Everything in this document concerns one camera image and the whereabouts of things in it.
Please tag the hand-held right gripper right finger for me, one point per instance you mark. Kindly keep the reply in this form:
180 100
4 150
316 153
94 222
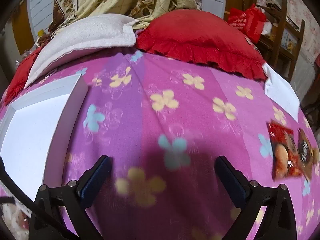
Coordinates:
228 180

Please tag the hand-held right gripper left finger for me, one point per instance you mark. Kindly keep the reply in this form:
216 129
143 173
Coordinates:
96 180

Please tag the white cardboard box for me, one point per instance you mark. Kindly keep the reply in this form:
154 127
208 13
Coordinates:
32 130

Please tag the red snack packet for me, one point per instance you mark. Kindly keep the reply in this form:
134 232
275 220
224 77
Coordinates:
282 150

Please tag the brown snack packet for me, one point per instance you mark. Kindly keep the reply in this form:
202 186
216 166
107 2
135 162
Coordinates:
306 152

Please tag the white paper sheet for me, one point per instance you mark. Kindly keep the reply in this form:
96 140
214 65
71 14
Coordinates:
282 95

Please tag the pink floral bedsheet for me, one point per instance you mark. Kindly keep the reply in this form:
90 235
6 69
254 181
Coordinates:
175 92

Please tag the red ruffled pillow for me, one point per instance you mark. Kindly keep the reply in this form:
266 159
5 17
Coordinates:
200 37
20 77

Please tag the clear plastic bag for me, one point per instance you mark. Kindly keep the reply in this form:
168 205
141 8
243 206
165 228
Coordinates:
23 56

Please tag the white cushion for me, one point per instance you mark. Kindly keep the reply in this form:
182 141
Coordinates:
82 35

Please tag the small yellow object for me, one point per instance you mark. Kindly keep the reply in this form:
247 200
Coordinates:
40 32

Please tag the red paper bag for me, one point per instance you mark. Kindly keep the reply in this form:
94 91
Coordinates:
247 21

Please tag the brown wooden door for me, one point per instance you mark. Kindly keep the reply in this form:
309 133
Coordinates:
22 25

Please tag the wooden chair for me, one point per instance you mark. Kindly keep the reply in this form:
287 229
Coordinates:
283 10

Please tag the pink floral cloth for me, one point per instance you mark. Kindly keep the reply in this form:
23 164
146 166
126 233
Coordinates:
300 7

